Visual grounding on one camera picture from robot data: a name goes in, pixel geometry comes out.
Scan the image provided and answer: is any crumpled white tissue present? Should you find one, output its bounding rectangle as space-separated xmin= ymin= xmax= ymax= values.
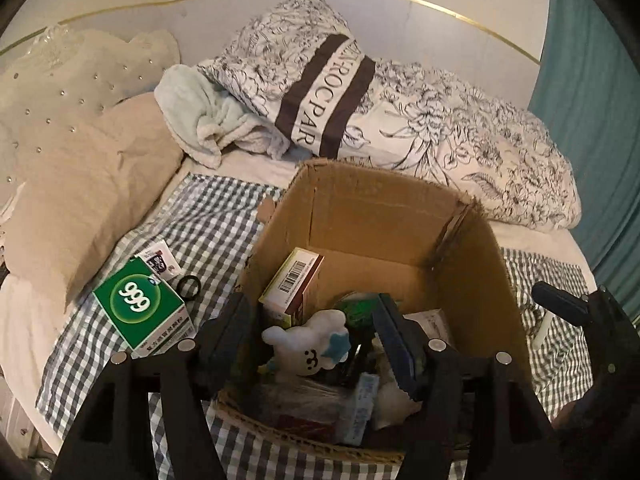
xmin=373 ymin=356 xmax=422 ymax=430

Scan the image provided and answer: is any white plastic tube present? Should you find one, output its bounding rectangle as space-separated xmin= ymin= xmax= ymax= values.
xmin=532 ymin=310 xmax=554 ymax=351

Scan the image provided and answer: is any green packet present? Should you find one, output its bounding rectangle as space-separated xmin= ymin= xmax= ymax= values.
xmin=335 ymin=292 xmax=378 ymax=330

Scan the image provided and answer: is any teal curtain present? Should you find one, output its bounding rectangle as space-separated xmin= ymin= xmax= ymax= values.
xmin=529 ymin=0 xmax=639 ymax=318

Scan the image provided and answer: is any black hair tie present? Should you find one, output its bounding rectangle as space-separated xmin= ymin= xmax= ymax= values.
xmin=177 ymin=275 xmax=202 ymax=302

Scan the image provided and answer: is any floral patterned duvet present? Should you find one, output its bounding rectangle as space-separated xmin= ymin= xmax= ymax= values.
xmin=200 ymin=0 xmax=582 ymax=231

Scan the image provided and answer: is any beige pillow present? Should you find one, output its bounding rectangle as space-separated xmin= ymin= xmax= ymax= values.
xmin=6 ymin=93 xmax=183 ymax=310

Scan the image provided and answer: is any light green towel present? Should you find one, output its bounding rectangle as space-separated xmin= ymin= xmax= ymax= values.
xmin=154 ymin=64 xmax=291 ymax=169

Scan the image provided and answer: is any green 999 medicine box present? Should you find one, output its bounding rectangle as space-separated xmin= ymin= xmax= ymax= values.
xmin=92 ymin=258 xmax=195 ymax=358

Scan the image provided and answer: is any brown medicine box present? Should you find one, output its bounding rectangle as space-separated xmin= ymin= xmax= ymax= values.
xmin=259 ymin=247 xmax=324 ymax=328

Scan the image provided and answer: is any white plush toy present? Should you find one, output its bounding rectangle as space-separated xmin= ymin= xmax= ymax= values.
xmin=262 ymin=310 xmax=352 ymax=377

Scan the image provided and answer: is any small white card packet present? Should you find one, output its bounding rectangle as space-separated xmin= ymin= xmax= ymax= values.
xmin=136 ymin=240 xmax=182 ymax=281

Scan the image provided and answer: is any checkered gingham bed cloth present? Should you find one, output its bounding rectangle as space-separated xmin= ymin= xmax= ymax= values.
xmin=35 ymin=174 xmax=596 ymax=479

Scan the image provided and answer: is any clear floss pick jar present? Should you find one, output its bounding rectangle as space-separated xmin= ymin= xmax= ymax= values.
xmin=257 ymin=376 xmax=352 ymax=443

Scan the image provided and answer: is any beige tufted headboard cushion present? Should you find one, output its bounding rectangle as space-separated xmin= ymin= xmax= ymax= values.
xmin=1 ymin=25 xmax=180 ymax=203

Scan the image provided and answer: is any brown cardboard box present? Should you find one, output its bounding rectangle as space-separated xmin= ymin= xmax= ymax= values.
xmin=214 ymin=157 xmax=534 ymax=463

